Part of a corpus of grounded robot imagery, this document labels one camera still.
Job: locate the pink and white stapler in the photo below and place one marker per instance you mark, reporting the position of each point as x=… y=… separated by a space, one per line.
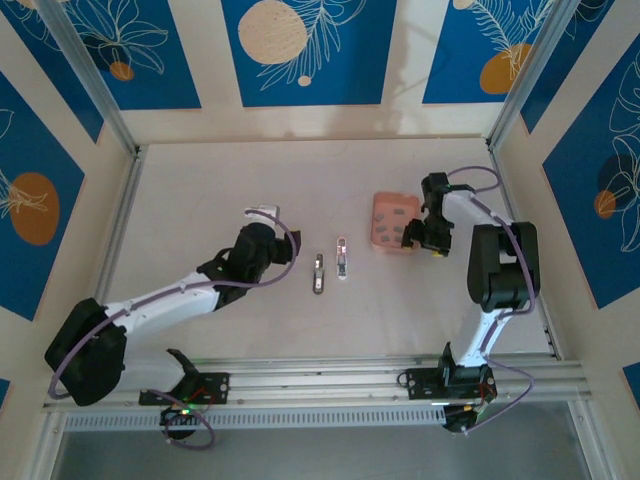
x=341 y=272

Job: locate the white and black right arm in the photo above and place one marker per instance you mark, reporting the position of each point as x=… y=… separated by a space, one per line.
x=500 y=265

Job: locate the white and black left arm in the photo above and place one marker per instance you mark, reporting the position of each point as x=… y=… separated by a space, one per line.
x=160 y=300

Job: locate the olive and cream stapler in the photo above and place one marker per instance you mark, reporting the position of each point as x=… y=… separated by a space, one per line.
x=318 y=282

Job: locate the pink plastic tray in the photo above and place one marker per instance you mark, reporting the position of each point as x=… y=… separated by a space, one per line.
x=387 y=202

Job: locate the black controller board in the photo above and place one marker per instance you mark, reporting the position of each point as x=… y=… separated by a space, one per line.
x=180 y=417
x=460 y=420

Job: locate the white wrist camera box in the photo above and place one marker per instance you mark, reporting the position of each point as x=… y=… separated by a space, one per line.
x=263 y=210

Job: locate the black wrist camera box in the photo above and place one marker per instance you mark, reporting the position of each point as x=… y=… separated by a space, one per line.
x=434 y=185

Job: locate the aluminium frame rail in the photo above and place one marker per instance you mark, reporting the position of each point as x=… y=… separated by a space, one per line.
x=520 y=210
x=120 y=225

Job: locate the aluminium base extrusion rail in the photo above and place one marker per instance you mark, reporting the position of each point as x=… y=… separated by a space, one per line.
x=325 y=382

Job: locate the blue floral wall panel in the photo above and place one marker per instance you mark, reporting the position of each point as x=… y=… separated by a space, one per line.
x=600 y=250
x=30 y=270
x=350 y=75
x=580 y=92
x=165 y=60
x=450 y=50

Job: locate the aluminium frame post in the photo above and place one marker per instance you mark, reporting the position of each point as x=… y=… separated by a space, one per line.
x=527 y=75
x=85 y=75

